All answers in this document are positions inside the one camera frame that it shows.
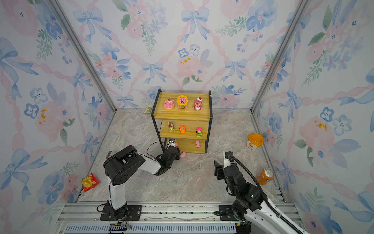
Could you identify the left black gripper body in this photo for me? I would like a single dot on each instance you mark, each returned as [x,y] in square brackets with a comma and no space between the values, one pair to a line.
[177,156]

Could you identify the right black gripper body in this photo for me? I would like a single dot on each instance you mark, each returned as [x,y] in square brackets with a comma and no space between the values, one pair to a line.
[220,170]

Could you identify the orange toy bulldozer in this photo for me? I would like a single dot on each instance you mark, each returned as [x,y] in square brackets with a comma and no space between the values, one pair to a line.
[182,129]

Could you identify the green truck with box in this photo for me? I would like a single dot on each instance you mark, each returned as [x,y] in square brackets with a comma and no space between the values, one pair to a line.
[171,127]

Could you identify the green truck pink load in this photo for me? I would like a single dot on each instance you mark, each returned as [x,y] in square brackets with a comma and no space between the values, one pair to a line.
[199,132]

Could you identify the sunflower pink bear toy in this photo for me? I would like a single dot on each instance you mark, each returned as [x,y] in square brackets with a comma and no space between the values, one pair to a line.
[182,102]

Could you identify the pink bear figure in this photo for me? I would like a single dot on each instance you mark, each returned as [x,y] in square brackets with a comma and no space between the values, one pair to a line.
[198,104]

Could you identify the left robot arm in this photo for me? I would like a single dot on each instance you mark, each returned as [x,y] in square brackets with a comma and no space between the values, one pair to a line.
[120,167]

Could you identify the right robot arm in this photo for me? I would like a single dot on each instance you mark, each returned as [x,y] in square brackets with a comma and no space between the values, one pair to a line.
[251,205]

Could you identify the orange soda can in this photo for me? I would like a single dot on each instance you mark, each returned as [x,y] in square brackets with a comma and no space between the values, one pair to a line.
[265,176]

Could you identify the red snack bag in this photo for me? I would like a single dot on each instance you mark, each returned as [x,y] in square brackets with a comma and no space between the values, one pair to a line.
[89,182]

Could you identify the wooden three-tier shelf black frame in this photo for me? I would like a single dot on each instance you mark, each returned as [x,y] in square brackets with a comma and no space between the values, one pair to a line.
[188,117]

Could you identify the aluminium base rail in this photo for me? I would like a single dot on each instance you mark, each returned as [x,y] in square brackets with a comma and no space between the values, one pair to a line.
[155,218]

